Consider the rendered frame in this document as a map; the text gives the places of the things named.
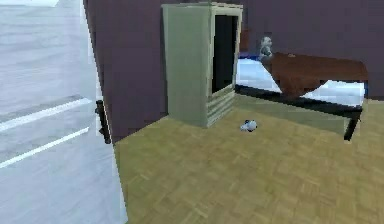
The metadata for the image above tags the green wooden cupboard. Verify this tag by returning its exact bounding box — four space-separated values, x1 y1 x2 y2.
161 1 244 129

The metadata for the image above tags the small grey blue object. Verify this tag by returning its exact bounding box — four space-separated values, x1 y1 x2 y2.
240 119 258 133

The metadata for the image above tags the blue pillow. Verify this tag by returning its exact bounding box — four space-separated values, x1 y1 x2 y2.
238 50 262 61

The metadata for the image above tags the grey teddy bear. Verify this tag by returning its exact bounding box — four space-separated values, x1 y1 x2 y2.
259 35 274 61

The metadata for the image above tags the black framed bed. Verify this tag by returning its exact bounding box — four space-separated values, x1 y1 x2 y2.
234 56 370 142

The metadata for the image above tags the brown blanket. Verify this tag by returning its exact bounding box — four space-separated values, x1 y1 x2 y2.
260 51 370 100

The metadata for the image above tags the pale grey room door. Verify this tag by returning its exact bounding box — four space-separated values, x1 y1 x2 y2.
0 0 129 224

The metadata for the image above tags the black door handle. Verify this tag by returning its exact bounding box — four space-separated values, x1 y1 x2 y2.
94 99 112 145

